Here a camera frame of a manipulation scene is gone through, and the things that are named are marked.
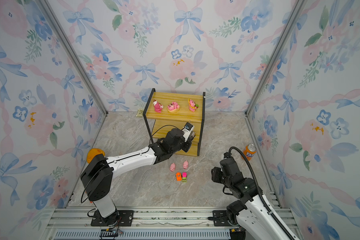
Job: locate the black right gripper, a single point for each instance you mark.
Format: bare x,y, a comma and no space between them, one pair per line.
215,174

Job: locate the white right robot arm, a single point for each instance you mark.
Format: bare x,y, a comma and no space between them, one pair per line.
251,211

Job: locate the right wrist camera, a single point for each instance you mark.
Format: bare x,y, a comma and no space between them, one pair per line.
227,155

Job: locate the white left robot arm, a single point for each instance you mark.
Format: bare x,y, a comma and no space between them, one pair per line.
100,171

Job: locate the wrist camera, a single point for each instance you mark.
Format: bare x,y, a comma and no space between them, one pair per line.
186,130
227,155

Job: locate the pink figure toy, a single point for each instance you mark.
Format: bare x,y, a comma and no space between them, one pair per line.
158,107

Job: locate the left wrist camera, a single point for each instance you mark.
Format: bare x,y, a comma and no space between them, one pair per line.
186,130

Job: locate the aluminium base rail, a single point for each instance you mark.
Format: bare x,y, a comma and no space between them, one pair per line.
83,223

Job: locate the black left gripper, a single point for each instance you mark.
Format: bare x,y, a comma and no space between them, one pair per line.
188,144

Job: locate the orange lidded plastic jar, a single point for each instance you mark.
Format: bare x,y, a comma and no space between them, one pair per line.
94,152

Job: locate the green pink toy truck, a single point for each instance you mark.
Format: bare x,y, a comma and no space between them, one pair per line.
184,177

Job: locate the wooden shelf with black frame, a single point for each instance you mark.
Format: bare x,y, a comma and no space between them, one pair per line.
158,124

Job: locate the pink yellow doll toy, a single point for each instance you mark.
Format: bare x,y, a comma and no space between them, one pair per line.
193,106

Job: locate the orange toy car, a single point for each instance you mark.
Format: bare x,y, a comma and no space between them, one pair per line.
179,176

